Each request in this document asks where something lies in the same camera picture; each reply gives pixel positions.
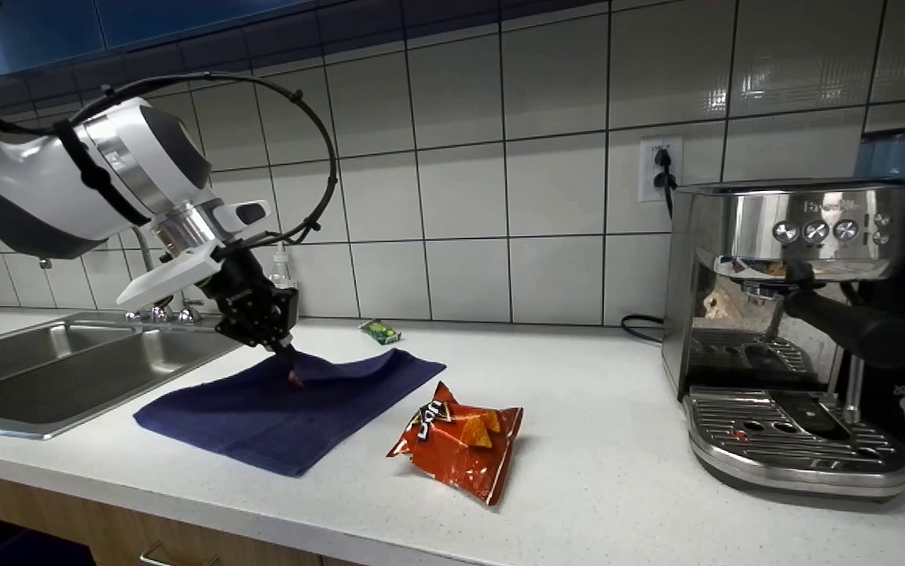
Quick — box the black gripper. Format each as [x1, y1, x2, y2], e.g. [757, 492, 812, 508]
[197, 246, 300, 375]

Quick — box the dark blue cloth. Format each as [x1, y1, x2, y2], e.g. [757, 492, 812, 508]
[135, 348, 443, 477]

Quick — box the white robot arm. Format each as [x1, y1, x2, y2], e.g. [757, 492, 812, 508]
[0, 98, 299, 365]

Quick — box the green snack wrapper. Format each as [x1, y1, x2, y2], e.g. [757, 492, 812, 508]
[360, 322, 402, 347]

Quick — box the red chip bag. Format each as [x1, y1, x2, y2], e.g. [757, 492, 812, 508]
[390, 382, 524, 507]

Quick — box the stainless steel sink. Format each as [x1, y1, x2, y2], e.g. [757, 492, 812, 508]
[0, 318, 237, 441]

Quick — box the silver espresso machine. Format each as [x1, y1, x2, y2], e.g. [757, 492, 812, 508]
[662, 180, 905, 499]

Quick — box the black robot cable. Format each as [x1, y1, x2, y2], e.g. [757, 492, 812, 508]
[52, 69, 341, 255]

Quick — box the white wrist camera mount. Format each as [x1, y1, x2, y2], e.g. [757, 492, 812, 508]
[117, 242, 219, 311]

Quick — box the white wall outlet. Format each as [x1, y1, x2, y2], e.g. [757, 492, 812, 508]
[638, 137, 683, 202]

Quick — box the black power cable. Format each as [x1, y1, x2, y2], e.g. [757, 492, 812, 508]
[618, 148, 683, 343]

